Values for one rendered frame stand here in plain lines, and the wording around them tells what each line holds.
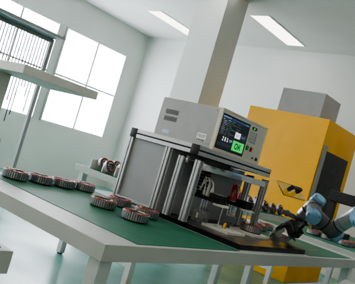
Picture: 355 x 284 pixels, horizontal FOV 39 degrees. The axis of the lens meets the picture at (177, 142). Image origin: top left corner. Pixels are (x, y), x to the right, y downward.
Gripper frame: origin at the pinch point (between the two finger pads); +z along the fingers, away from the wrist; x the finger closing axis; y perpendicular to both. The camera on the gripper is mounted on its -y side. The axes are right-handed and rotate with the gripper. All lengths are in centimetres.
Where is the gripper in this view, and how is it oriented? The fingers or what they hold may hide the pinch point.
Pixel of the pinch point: (278, 238)
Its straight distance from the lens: 287.5
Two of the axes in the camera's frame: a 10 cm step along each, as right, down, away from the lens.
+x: 8.1, 2.6, 5.2
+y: 2.7, 6.3, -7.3
